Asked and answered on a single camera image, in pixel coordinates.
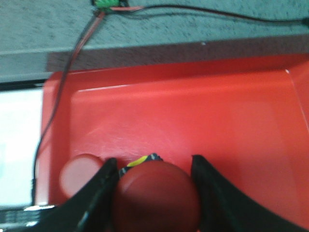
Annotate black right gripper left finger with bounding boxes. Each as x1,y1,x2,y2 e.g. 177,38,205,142
31,158,119,232

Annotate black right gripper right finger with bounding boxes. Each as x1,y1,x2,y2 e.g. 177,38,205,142
191,155,306,232

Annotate red mushroom push button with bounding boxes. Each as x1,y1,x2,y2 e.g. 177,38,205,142
59,154,103,198
112,153,201,232

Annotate green conveyor belt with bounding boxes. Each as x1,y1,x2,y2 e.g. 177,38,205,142
0,205,57,230

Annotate red plastic tray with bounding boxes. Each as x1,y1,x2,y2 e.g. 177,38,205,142
36,54,309,228

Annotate small sensor circuit board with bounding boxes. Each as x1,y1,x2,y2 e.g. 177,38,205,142
90,0,129,10

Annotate brown sensor wire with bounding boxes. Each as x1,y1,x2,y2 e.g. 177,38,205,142
32,9,107,187

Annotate red black power wire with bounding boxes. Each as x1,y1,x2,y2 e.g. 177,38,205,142
111,4,309,26

